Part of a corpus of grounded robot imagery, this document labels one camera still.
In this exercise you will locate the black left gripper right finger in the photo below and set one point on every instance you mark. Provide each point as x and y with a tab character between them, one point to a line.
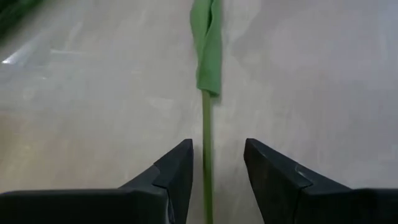
311	202

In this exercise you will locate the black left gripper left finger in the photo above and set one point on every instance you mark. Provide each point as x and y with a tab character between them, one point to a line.
124	207

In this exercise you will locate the cream tulip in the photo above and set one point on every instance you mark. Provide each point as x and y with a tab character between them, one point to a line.
207	62

